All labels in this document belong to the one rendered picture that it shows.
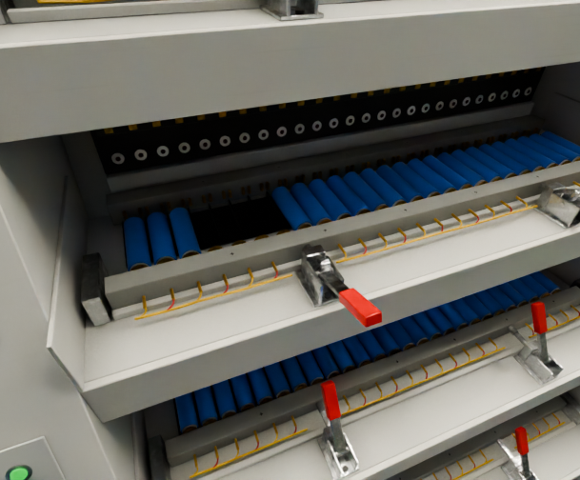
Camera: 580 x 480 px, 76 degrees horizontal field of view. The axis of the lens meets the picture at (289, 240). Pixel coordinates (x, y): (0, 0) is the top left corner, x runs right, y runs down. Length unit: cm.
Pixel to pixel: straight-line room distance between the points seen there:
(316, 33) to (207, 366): 23
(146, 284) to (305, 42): 20
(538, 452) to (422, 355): 30
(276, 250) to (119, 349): 13
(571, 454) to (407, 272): 48
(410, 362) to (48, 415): 35
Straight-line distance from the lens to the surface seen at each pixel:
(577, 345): 61
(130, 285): 30
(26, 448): 31
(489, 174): 46
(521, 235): 42
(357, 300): 25
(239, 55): 24
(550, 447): 74
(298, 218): 34
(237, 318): 29
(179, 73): 23
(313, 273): 28
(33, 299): 26
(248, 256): 30
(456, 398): 49
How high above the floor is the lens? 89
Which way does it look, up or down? 21 degrees down
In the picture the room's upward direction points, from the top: 8 degrees counter-clockwise
